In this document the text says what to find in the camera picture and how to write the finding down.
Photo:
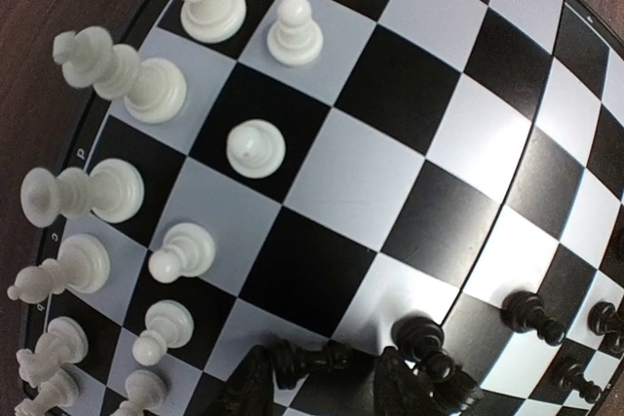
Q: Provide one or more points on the black and white chessboard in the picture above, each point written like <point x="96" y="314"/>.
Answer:
<point x="337" y="164"/>

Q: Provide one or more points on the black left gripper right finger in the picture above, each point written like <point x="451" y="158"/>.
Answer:
<point x="397" y="390"/>

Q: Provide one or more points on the pile of black chess pieces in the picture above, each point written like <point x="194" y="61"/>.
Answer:
<point x="533" y="354"/>

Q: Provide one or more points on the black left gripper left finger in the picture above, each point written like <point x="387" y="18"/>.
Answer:
<point x="249" y="390"/>

